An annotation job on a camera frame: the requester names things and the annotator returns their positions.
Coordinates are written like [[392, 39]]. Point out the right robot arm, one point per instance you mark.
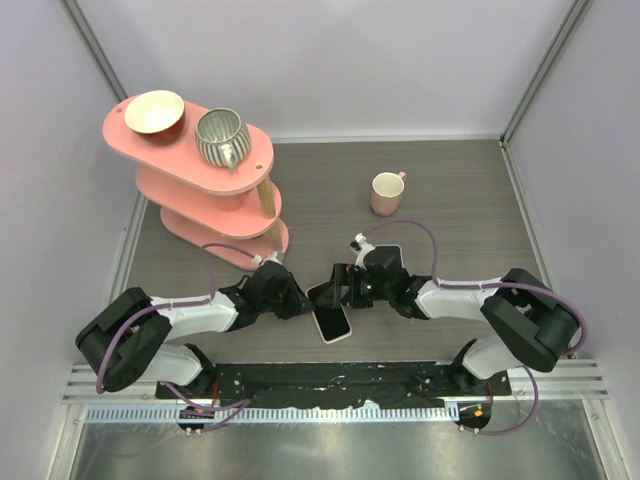
[[531, 327]]

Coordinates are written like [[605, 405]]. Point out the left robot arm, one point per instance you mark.
[[129, 340]]

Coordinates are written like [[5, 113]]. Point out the white slotted cable duct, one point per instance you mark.
[[177, 412]]

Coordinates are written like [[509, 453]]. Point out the pink ceramic mug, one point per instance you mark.
[[387, 189]]

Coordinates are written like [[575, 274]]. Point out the pink tiered wooden shelf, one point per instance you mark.
[[236, 213]]

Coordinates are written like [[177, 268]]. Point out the grey striped mug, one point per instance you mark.
[[223, 138]]

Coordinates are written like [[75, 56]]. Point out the white-edged black phone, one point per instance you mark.
[[331, 323]]

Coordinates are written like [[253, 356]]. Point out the cream bowl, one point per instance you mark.
[[157, 116]]

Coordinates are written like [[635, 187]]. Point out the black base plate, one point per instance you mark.
[[340, 385]]

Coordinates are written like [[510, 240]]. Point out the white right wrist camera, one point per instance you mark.
[[361, 248]]

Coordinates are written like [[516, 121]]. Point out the lilac phone case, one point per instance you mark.
[[389, 256]]

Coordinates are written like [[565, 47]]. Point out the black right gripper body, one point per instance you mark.
[[364, 290]]

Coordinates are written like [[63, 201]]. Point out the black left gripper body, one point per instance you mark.
[[286, 305]]

